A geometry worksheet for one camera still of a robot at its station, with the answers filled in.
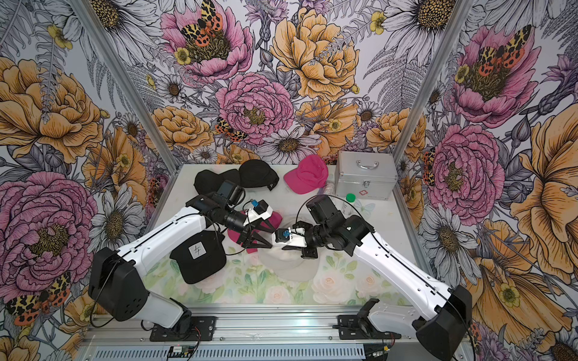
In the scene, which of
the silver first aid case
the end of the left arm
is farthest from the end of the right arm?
the silver first aid case

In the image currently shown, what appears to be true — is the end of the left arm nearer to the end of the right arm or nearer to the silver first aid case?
Answer: the end of the right arm

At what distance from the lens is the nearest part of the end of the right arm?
507mm
